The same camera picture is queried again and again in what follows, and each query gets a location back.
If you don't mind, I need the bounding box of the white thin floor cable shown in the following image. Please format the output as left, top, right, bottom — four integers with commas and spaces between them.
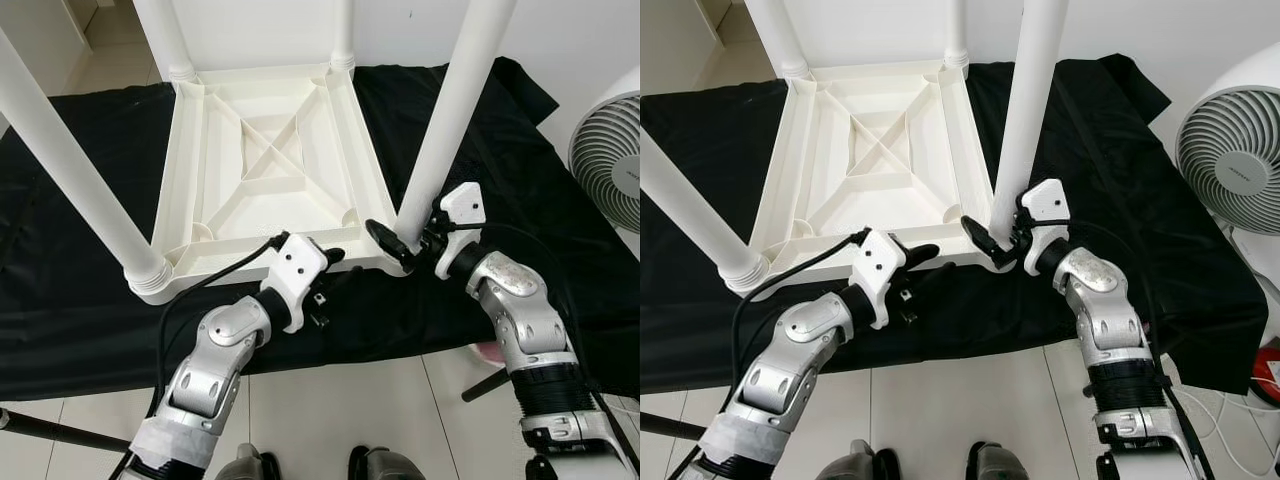
1185, 385, 1280, 461

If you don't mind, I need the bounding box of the grey robot left foot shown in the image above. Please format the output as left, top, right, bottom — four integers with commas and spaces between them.
218, 445, 283, 480
815, 443, 899, 480

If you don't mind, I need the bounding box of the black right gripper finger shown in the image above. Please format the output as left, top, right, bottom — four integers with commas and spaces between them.
365, 220, 413, 263
961, 215, 1004, 263

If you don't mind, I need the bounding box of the grey robot foot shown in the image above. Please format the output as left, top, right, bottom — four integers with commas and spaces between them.
347, 445, 426, 480
218, 445, 283, 480
965, 443, 1031, 480
815, 443, 899, 480

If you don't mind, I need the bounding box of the black cloth table cover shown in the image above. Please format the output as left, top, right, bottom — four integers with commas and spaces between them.
640, 55, 1269, 396
0, 58, 641, 401

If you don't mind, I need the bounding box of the grey robot right foot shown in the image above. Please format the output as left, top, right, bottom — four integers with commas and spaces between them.
965, 443, 1031, 480
347, 445, 426, 480

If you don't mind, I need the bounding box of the white plastic table top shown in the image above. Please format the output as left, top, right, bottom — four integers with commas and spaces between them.
150, 62, 413, 277
748, 60, 1001, 273

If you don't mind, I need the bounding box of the white standing fan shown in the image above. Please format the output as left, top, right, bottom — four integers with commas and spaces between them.
1175, 45, 1280, 301
567, 68, 641, 236

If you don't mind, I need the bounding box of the white door frame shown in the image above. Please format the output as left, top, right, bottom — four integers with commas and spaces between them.
60, 0, 101, 46

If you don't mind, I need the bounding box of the white plastic table leg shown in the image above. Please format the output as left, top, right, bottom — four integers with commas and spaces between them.
330, 0, 358, 73
393, 0, 518, 246
0, 28, 176, 304
133, 0, 198, 83
745, 0, 813, 79
990, 0, 1071, 241
943, 0, 971, 69
640, 130, 773, 299

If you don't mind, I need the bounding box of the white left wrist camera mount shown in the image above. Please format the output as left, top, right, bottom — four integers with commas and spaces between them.
258, 233, 330, 331
855, 228, 909, 326

